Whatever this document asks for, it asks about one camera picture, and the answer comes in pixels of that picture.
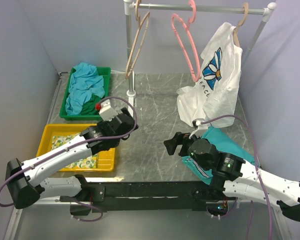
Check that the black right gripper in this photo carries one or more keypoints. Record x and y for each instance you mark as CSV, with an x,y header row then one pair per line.
x,y
179,138

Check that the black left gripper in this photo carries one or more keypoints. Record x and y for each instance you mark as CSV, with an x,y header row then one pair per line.
x,y
102,123

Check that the light blue t shirt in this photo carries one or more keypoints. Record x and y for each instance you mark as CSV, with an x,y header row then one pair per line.
x,y
84,82

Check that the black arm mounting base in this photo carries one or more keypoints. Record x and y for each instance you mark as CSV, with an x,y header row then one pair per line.
x,y
146,196

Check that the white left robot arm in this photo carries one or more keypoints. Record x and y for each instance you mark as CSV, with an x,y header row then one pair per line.
x,y
29,181

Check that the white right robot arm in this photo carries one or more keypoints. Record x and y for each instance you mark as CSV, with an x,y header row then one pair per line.
x,y
233,176

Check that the white daisy print t shirt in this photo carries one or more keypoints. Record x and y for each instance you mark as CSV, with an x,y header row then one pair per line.
x,y
214,95

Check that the left wooden hanger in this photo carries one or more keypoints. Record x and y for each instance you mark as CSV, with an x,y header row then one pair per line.
x,y
139,38

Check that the wooden hanger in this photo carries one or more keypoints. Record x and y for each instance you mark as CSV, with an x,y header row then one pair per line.
x,y
241,22
139,38

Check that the right wooden hanger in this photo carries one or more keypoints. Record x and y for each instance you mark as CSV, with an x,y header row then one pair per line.
x,y
241,22

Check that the dark green cloth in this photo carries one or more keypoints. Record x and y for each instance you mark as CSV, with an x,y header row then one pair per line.
x,y
89,107

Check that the yellow plastic tray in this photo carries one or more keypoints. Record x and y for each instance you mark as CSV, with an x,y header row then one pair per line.
x,y
106,159

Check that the teal folded shorts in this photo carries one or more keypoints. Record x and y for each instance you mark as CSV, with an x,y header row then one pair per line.
x,y
224,144

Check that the lemon print cloth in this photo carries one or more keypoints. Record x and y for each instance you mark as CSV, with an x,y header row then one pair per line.
x,y
79,165

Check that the green plastic tray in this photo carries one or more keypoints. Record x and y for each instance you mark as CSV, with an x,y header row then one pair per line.
x,y
103,71

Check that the metal clothes rack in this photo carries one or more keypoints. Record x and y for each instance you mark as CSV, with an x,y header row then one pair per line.
x,y
129,5

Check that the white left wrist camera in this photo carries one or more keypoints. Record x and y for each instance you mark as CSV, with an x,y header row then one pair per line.
x,y
106,111

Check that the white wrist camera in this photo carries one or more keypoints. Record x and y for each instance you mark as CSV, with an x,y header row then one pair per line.
x,y
106,111
199,128

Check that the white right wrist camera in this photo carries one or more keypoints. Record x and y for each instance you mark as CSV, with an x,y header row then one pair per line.
x,y
199,128

